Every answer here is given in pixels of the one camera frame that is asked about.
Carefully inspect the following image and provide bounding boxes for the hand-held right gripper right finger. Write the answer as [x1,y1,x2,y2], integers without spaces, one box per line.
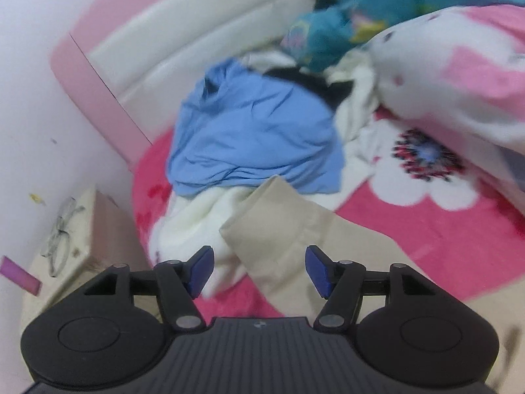
[305,245,435,331]

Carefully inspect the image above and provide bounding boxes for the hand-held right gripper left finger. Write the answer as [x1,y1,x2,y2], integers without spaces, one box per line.
[84,245,216,331]

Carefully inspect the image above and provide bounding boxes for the beige zip hoodie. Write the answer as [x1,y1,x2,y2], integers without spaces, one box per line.
[219,174,525,394]

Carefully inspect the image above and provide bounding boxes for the cream fleece garment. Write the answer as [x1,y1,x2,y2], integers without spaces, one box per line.
[148,49,394,296]

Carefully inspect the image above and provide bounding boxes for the pink floral bed sheet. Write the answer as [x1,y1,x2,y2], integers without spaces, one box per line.
[131,104,525,321]

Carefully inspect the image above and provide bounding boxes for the beige nightstand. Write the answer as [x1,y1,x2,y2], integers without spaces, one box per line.
[20,186,158,378]

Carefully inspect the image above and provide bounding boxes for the eyeglasses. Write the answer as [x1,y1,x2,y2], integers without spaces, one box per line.
[41,197,85,277]

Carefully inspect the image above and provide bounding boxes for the blue crumpled garment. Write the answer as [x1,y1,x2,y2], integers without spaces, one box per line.
[166,58,345,196]

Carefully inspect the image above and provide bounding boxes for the small pink box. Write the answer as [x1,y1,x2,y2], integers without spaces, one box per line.
[0,255,42,296]

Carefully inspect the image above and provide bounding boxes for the black cloth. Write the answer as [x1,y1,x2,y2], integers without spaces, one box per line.
[262,66,353,107]

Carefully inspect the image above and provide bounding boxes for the pink printed duvet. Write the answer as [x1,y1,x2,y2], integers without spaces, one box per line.
[367,4,525,185]

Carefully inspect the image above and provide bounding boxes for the pink and white padded headboard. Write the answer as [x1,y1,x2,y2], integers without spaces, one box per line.
[49,0,316,173]

